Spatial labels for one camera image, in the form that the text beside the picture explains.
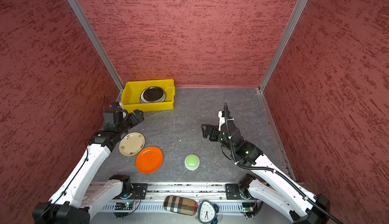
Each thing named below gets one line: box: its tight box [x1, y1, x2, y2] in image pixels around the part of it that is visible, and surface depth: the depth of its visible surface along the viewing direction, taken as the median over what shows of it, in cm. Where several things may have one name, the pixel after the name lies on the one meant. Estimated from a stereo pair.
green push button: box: [184, 153, 201, 171], surface depth 84 cm
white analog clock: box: [195, 200, 220, 224], surface depth 67 cm
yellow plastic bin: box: [120, 79, 176, 113], surface depth 116 cm
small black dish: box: [143, 86, 164, 102], surface depth 112 cm
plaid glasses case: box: [163, 195, 199, 216], surface depth 69 cm
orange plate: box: [135, 146, 164, 174], surface depth 86 cm
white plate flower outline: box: [139, 86, 167, 104], surface depth 112 cm
